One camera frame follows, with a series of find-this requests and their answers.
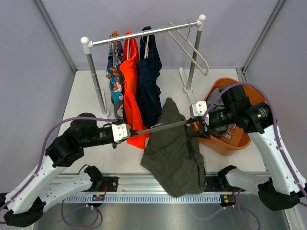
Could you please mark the hanger of patterned shorts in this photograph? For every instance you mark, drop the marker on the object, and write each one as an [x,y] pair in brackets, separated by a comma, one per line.
[111,54]

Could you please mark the slotted white cable duct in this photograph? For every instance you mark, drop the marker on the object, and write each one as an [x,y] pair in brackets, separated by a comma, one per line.
[144,199]

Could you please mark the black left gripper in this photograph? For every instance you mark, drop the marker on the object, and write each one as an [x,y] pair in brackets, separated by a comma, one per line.
[132,132]

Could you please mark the aluminium mounting rail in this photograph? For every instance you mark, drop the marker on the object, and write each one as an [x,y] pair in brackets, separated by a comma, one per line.
[146,183]

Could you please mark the navy blue shorts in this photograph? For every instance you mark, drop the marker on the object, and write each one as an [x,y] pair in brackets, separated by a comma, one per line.
[148,93]

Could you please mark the hanger of navy shorts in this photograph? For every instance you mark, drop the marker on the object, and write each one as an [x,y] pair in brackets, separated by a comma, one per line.
[146,45]

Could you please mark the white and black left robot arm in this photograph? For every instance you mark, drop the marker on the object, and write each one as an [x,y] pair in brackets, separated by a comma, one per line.
[27,203]

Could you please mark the hanger of orange shorts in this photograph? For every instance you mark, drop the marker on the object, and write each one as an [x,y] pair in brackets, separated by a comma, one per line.
[127,49]

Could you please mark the orange plastic basket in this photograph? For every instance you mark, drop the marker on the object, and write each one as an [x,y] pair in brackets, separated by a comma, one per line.
[230,141]

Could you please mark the olive green shorts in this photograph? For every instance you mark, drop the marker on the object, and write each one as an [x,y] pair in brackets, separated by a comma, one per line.
[173,157]

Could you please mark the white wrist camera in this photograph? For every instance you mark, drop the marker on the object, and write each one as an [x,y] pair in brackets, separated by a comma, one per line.
[198,109]
[120,132]

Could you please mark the silver clothes rack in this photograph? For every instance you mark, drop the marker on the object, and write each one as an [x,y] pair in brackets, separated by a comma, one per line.
[197,60]

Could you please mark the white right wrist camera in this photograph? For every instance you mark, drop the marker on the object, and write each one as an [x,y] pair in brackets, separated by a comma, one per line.
[198,109]

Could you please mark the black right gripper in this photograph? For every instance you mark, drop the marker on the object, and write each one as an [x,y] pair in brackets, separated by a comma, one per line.
[203,130]

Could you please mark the bright orange shorts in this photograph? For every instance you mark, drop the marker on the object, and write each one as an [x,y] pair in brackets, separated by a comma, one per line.
[130,73]

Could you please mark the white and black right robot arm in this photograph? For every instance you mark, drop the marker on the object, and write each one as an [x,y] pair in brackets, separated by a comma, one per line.
[276,158]

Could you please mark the colourful patterned shorts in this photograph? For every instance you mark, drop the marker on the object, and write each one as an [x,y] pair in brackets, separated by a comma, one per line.
[116,82]

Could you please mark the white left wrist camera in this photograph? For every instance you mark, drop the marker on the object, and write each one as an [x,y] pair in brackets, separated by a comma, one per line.
[120,132]

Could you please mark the beige hanger of olive shorts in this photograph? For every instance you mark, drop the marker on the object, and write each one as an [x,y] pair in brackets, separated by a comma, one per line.
[163,127]

